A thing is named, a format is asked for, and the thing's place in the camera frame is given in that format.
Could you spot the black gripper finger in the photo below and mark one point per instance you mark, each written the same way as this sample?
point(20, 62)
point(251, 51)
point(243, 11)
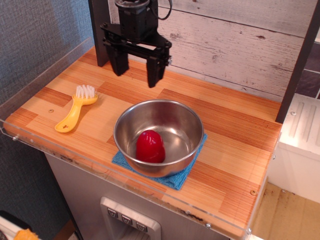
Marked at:
point(155, 70)
point(118, 59)

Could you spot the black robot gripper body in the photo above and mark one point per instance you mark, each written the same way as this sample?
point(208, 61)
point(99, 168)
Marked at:
point(137, 32)

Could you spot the yellow brush white bristles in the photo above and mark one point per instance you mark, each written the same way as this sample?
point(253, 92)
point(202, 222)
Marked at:
point(84, 95)

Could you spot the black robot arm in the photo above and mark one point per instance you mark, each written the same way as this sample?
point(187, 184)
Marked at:
point(133, 2)

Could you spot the stainless steel bowl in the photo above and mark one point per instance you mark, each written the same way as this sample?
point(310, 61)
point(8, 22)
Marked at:
point(179, 126)

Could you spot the red toy bell pepper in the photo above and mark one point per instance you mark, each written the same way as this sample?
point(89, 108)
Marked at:
point(150, 147)

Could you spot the blue cloth mat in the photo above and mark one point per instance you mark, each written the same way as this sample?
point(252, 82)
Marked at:
point(175, 181)

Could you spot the clear acrylic table guard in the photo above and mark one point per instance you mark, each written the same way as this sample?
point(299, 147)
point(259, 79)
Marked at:
point(224, 186)

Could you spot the grey cabinet with dispenser panel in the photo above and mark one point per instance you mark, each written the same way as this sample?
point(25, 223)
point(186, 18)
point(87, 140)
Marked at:
point(83, 192)

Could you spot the white side cabinet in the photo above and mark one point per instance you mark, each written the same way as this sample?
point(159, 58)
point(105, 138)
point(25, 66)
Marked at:
point(295, 165)

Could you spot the yellow object bottom left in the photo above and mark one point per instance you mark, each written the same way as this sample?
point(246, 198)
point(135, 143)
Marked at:
point(25, 234)

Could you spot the dark left support post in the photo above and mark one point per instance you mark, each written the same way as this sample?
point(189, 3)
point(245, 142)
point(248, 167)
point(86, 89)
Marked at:
point(99, 14)

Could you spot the dark support post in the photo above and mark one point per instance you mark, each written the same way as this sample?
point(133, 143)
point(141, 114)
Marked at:
point(301, 61)
point(99, 14)

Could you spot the dark right support post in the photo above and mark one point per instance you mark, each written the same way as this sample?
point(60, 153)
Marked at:
point(301, 61)

